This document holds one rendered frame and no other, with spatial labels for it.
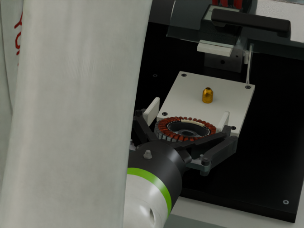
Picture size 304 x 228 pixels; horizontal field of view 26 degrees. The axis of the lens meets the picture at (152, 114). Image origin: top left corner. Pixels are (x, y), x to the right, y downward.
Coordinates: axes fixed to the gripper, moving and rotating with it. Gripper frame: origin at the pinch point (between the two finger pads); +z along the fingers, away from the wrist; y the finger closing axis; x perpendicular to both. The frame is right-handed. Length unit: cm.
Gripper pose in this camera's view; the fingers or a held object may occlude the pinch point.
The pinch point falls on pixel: (188, 116)
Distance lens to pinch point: 108.2
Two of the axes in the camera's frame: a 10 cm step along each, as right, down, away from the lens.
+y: 9.5, 2.0, -2.4
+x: 0.7, -8.9, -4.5
